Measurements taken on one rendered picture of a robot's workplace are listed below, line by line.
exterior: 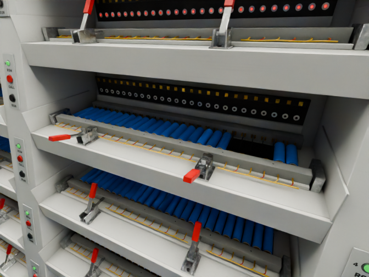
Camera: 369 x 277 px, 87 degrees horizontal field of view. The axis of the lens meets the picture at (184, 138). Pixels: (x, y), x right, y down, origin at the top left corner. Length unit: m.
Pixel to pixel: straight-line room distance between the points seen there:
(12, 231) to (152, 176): 0.65
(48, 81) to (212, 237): 0.53
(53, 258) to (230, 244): 0.54
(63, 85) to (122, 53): 0.29
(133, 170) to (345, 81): 0.33
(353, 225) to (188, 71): 0.29
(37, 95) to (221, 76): 0.44
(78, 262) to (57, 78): 0.52
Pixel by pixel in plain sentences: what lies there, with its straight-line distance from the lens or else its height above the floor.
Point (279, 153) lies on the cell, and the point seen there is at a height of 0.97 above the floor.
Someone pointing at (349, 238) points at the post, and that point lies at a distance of 0.34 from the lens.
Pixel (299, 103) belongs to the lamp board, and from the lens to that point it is 0.44.
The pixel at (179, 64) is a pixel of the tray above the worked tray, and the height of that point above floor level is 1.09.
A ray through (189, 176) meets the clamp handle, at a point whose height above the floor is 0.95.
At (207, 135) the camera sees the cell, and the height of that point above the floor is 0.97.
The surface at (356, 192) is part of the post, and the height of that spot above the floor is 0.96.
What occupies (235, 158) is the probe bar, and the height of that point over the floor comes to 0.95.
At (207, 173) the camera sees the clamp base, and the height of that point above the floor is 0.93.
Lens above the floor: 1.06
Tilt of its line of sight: 15 degrees down
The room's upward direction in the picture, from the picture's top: 6 degrees clockwise
